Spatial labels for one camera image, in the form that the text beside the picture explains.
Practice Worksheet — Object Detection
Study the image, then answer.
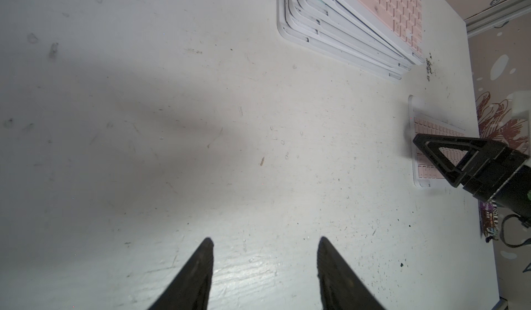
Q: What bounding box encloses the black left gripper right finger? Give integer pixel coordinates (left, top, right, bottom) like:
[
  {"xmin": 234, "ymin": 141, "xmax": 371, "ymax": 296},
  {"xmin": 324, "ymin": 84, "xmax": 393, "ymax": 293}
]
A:
[{"xmin": 317, "ymin": 237, "xmax": 384, "ymax": 310}]

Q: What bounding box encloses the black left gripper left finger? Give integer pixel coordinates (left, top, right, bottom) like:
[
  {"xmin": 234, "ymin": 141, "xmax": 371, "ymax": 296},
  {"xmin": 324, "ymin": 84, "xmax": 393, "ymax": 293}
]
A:
[{"xmin": 149, "ymin": 238, "xmax": 214, "ymax": 310}]

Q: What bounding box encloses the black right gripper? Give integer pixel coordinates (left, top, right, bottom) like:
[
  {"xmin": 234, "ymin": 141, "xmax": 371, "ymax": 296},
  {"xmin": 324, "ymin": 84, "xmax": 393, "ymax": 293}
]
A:
[{"xmin": 413, "ymin": 134, "xmax": 530, "ymax": 221}]

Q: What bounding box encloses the pink keyboard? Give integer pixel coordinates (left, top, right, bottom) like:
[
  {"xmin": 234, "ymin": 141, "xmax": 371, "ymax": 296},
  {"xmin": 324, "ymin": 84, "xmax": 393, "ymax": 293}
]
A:
[
  {"xmin": 321, "ymin": 0, "xmax": 424, "ymax": 65},
  {"xmin": 408, "ymin": 95, "xmax": 470, "ymax": 188},
  {"xmin": 298, "ymin": 0, "xmax": 412, "ymax": 74}
]

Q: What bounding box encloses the purple candy bar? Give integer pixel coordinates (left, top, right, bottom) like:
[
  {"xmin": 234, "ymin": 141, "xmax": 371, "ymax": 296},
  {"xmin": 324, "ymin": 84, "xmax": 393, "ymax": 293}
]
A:
[{"xmin": 478, "ymin": 201, "xmax": 499, "ymax": 243}]

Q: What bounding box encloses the far yellow keyboard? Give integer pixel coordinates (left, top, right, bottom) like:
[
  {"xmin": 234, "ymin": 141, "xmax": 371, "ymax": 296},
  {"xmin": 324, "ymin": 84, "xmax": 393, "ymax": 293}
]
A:
[{"xmin": 277, "ymin": 0, "xmax": 407, "ymax": 80}]

